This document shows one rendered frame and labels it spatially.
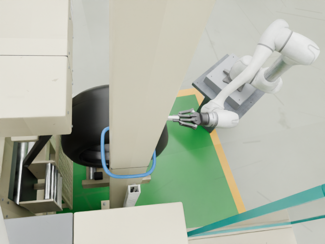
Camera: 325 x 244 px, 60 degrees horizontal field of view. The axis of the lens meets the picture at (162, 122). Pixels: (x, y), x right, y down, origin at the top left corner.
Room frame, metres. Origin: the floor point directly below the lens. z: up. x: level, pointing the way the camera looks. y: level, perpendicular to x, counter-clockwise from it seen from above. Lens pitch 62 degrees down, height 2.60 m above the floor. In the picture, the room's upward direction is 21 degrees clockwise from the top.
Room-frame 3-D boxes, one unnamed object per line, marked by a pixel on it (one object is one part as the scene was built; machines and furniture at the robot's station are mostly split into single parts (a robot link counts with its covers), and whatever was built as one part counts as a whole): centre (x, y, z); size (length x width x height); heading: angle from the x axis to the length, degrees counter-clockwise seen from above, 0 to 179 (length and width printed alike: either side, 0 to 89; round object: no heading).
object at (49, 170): (0.20, 0.45, 1.05); 0.20 x 0.15 x 0.30; 26
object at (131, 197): (0.28, 0.01, 1.19); 0.05 x 0.04 x 0.48; 116
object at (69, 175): (0.62, 0.60, 0.65); 0.90 x 0.02 x 0.70; 26
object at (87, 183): (0.40, 0.13, 0.90); 0.40 x 0.03 x 0.10; 116
